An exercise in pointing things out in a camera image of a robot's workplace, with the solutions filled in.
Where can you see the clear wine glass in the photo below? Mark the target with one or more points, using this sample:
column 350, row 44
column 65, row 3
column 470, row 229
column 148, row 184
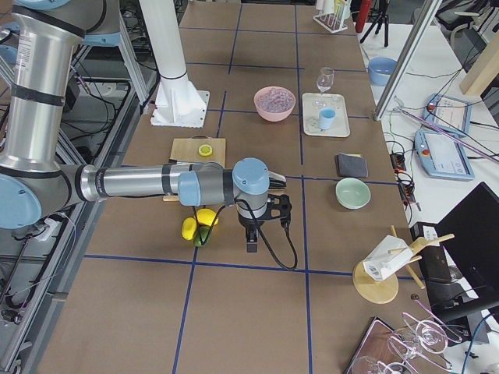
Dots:
column 324, row 82

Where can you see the white carton box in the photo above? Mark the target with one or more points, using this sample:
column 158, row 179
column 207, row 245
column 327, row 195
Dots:
column 389, row 256

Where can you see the black monitor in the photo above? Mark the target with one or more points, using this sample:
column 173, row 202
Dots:
column 474, row 248

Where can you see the silver metal ice scoop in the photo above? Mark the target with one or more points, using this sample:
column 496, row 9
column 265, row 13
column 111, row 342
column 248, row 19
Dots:
column 277, row 182

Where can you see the cream serving tray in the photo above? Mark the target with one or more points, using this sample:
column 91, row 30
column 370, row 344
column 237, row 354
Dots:
column 340, row 127

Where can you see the teach pendant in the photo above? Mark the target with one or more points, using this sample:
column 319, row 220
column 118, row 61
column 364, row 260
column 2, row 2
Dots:
column 441, row 157
column 449, row 113

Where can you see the light blue cup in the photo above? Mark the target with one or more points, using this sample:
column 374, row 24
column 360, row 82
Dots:
column 326, row 118

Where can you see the teach pendant near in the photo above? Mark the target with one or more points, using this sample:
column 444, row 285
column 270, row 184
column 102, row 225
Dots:
column 441, row 157

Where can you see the blue bowl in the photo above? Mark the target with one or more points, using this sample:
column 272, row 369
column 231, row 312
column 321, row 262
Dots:
column 380, row 70

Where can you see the dark grey folded cloth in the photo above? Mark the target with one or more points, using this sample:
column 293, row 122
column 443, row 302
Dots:
column 351, row 166

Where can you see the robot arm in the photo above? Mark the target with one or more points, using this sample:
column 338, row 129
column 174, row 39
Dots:
column 33, row 185

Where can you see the lemon half slice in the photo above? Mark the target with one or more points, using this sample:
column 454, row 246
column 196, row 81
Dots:
column 205, row 150

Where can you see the aluminium frame post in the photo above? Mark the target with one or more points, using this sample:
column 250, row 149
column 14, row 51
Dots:
column 425, row 18

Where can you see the clear ice cubes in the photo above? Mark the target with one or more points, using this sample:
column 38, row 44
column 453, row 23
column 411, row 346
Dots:
column 276, row 100

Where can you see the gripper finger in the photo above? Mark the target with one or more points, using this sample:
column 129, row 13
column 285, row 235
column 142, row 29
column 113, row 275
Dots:
column 251, row 240

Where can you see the yellow lemon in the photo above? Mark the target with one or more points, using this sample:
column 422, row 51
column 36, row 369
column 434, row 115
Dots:
column 207, row 217
column 189, row 228

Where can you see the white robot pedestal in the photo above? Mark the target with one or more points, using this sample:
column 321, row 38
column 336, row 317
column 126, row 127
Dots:
column 178, row 103

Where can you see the teach pendant far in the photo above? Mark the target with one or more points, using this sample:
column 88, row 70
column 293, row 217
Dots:
column 449, row 113

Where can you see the wooden mug tree stand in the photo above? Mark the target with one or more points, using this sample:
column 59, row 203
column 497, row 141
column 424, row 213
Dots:
column 382, row 292

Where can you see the light green bowl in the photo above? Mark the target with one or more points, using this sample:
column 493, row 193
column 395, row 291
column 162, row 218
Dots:
column 352, row 193

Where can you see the green lime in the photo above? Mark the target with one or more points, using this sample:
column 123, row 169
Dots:
column 202, row 236

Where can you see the pink bowl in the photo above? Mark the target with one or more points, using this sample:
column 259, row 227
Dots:
column 272, row 117

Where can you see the hanging wine glasses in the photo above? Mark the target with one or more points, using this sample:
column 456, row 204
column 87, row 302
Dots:
column 407, row 349

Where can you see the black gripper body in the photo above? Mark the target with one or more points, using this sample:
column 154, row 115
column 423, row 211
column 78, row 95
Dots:
column 249, row 224

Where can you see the black camera tripod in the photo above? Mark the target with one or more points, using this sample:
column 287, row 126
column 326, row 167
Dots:
column 379, row 17

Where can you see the white rack with cups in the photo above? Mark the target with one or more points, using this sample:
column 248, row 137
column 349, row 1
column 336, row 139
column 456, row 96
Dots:
column 332, row 14

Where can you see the wooden cutting board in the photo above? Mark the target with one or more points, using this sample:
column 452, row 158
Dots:
column 187, row 152

